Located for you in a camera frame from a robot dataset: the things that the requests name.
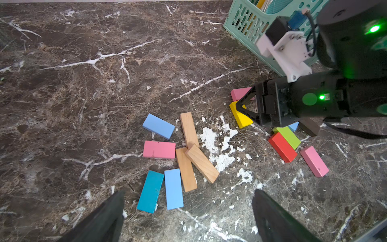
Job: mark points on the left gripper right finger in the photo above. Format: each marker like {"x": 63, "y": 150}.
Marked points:
{"x": 275, "y": 224}

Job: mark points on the dark brown block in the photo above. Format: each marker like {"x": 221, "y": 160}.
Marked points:
{"x": 309, "y": 126}

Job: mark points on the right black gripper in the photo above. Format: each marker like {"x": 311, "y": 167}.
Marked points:
{"x": 281, "y": 103}

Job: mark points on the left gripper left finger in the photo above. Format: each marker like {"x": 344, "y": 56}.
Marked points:
{"x": 104, "y": 224}

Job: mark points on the green plastic file basket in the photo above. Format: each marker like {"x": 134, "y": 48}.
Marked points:
{"x": 247, "y": 23}

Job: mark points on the yellow block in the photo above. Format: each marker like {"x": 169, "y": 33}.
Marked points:
{"x": 241, "y": 119}

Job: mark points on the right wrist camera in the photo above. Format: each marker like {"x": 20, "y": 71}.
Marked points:
{"x": 284, "y": 42}

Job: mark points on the wooden block diagonal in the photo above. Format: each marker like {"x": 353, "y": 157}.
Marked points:
{"x": 202, "y": 163}

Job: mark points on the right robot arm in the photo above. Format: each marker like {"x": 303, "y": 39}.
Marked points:
{"x": 335, "y": 66}

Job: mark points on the pink block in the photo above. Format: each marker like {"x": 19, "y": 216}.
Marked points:
{"x": 162, "y": 150}
{"x": 314, "y": 161}
{"x": 237, "y": 94}

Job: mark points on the light blue block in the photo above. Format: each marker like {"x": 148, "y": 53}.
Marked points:
{"x": 293, "y": 127}
{"x": 158, "y": 126}
{"x": 174, "y": 197}

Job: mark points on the upright wooden block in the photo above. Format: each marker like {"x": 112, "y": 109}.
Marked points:
{"x": 189, "y": 130}

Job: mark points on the red block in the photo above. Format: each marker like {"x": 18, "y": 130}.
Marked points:
{"x": 283, "y": 148}

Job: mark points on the wooden block lower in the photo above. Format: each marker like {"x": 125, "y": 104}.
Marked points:
{"x": 186, "y": 170}

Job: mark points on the teal block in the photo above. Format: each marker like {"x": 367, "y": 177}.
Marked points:
{"x": 150, "y": 193}

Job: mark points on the green block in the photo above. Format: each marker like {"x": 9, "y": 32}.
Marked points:
{"x": 289, "y": 136}

